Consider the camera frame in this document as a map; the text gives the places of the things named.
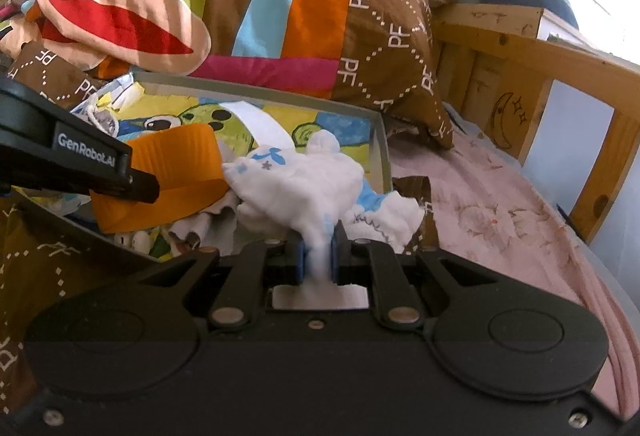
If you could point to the white muslin cloth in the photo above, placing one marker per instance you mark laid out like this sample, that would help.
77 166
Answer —
300 186

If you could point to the monkey print striped quilt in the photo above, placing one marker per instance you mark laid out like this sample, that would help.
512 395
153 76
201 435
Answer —
300 16

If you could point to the grey cloth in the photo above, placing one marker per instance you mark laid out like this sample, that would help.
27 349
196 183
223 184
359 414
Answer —
210 221

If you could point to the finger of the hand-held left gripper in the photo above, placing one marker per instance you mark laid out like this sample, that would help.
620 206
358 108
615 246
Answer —
142 188

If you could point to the pink blanket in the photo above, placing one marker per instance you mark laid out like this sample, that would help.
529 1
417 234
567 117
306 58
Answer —
500 226

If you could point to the orange ribbed band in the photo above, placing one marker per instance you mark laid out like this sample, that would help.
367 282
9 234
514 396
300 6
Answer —
175 156

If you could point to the brown patterned blanket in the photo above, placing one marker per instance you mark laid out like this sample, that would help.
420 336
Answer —
60 266

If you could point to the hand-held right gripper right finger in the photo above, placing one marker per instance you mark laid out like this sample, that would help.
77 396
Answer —
336 266

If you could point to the wooden bed frame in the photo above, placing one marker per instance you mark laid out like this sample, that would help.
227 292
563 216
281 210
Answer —
575 61

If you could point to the shallow box with frog drawing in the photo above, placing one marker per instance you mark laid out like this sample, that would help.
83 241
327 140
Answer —
340 126

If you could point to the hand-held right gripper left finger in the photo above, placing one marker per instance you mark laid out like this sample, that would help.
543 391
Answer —
299 263

